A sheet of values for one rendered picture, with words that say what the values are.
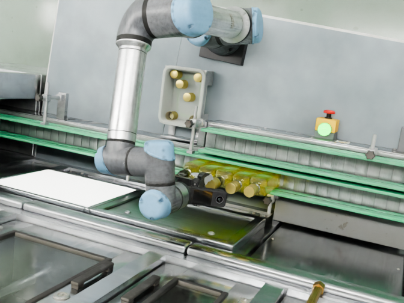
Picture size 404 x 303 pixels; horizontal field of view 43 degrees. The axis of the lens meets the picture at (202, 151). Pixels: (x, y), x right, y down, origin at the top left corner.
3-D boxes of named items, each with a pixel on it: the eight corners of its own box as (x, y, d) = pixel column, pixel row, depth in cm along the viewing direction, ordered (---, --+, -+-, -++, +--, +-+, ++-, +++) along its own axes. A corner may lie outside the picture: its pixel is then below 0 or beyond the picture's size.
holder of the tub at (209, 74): (166, 134, 208) (157, 136, 200) (174, 66, 203) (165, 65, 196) (205, 141, 202) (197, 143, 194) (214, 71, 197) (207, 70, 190)
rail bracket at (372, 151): (366, 153, 167) (362, 158, 155) (370, 131, 166) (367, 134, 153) (379, 156, 165) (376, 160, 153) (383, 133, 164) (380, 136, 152)
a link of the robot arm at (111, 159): (110, -10, 138) (85, 171, 131) (145, -14, 133) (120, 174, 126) (134, 8, 148) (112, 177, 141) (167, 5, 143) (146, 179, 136)
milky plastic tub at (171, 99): (166, 121, 206) (157, 122, 198) (173, 65, 203) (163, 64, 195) (206, 128, 200) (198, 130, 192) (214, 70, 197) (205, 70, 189)
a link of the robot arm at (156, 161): (125, 140, 128) (127, 184, 129) (164, 142, 123) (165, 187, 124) (143, 138, 135) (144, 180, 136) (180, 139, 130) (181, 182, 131)
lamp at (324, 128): (317, 134, 177) (315, 134, 175) (319, 121, 177) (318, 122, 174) (330, 136, 176) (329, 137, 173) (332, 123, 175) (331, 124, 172)
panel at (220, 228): (46, 174, 204) (-20, 189, 173) (47, 167, 203) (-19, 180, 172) (264, 226, 172) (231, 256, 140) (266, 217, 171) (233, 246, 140)
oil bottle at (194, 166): (202, 171, 189) (178, 180, 169) (204, 156, 188) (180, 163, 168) (217, 174, 187) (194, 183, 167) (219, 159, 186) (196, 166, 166)
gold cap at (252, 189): (246, 184, 158) (242, 186, 154) (257, 183, 157) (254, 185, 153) (248, 195, 158) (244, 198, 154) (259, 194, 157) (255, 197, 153)
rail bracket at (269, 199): (269, 207, 181) (258, 216, 169) (272, 189, 180) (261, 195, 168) (279, 210, 180) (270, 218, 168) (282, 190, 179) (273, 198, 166)
